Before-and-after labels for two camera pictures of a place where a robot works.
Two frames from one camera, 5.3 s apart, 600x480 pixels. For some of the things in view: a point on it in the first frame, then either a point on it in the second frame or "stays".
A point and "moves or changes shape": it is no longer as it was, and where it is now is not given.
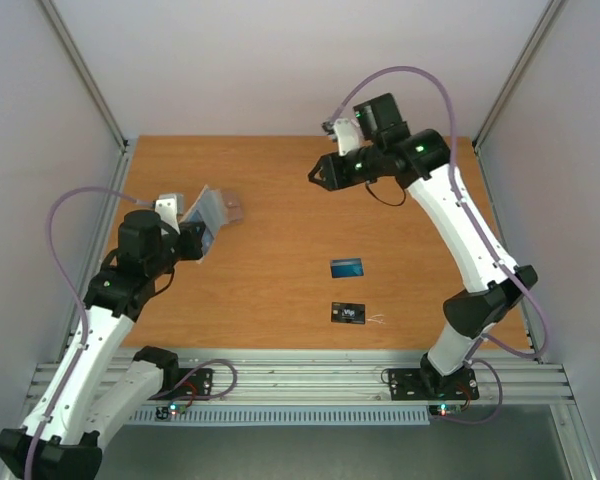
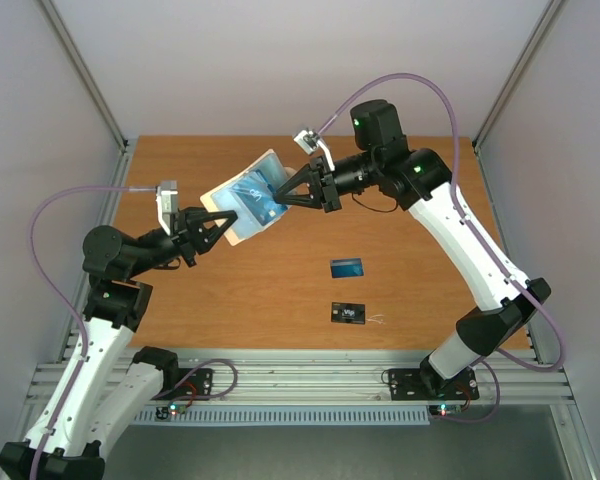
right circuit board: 443,410 stays
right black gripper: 330,171 to 327,186
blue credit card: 347,268 stays
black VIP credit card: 348,313 stays
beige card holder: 209,208 moves or changes shape
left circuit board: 164,413 stays
